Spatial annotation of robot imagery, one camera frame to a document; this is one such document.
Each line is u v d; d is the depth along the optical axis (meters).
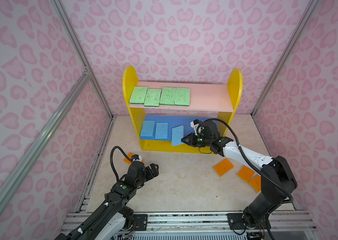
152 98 0.70
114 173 0.62
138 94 0.72
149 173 0.73
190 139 0.75
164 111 1.22
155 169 0.76
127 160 0.72
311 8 0.69
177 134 0.86
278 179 0.45
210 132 0.67
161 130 0.92
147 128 0.93
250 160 0.51
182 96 0.70
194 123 0.80
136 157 0.75
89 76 0.91
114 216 0.60
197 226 0.72
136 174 0.63
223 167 0.91
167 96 0.71
